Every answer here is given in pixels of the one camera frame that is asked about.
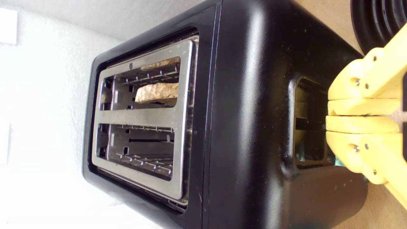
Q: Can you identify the brown bread slice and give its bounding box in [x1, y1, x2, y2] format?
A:
[135, 82, 179, 107]

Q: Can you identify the black plate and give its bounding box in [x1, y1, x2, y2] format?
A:
[350, 0, 407, 55]

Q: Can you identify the black two-slot toaster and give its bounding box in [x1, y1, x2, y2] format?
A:
[82, 0, 369, 229]

